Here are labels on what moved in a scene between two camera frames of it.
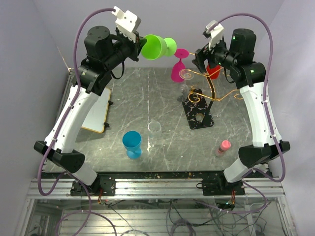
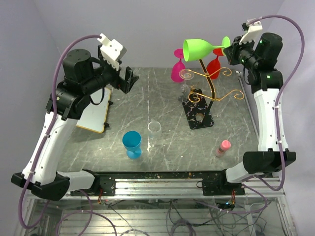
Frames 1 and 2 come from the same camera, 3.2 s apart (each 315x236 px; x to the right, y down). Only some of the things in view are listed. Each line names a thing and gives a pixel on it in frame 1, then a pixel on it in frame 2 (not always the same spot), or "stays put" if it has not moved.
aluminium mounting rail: (154, 189) stays put
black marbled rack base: (196, 109) stays put
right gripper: (201, 55) → (231, 51)
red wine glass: (213, 73) stays put
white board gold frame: (96, 118) stays put
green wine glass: (156, 47) → (194, 49)
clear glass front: (154, 132) stays put
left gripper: (137, 45) → (118, 82)
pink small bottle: (225, 145) stays put
